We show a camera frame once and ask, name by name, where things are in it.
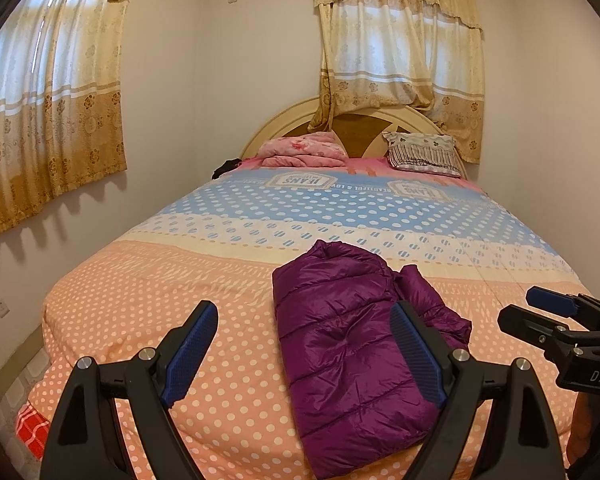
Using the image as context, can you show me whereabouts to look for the beige padded bed frame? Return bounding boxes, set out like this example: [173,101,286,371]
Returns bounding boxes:
[0,345,48,456]

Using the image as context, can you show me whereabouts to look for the dark cloth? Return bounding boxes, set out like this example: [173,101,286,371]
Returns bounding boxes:
[211,158,243,180]

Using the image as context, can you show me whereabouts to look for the purple puffer jacket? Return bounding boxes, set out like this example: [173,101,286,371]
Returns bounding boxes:
[271,240,473,466]

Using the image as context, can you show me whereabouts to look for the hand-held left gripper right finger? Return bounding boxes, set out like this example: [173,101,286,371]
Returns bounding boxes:
[389,301,566,480]

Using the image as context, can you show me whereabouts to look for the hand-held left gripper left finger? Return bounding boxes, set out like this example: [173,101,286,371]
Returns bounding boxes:
[40,300,218,480]

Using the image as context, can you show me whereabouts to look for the pink folded blanket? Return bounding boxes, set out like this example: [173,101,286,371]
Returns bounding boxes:
[256,131,348,167]

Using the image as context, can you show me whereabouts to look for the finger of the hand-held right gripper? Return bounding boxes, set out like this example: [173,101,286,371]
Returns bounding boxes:
[526,287,600,331]
[498,305,581,356]

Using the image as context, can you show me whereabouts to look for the cream round headboard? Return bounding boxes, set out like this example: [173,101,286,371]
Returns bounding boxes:
[240,97,468,178]

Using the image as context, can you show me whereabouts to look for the long yellow floral curtain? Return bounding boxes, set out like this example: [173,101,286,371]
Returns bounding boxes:
[0,0,141,250]

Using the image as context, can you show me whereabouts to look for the polka dot bedspread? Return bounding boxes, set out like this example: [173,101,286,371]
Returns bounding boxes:
[17,157,593,480]

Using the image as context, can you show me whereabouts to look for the striped patterned pillow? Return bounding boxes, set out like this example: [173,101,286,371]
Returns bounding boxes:
[382,131,462,173]

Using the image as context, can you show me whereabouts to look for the person's right forearm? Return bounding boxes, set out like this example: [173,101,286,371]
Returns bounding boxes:
[566,390,600,468]

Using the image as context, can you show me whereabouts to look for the short yellow floral curtain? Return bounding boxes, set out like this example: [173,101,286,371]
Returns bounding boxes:
[307,0,486,163]

